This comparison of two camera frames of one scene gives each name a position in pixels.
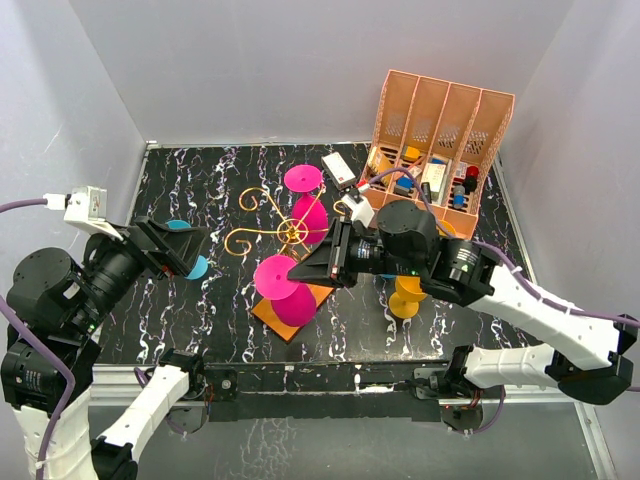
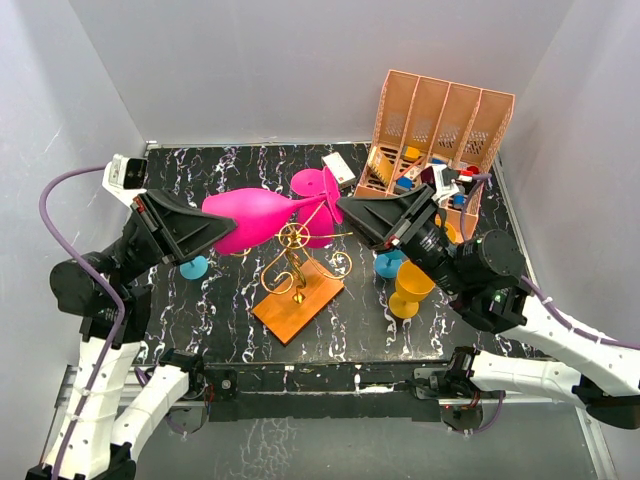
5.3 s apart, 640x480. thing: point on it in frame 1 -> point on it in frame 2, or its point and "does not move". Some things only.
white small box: (338, 171) does not move
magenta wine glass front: (293, 303) -> (261, 214)
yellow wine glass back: (404, 303) does not move
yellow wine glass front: (446, 229) does not move
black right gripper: (328, 263) -> (392, 222)
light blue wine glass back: (202, 264) does not move
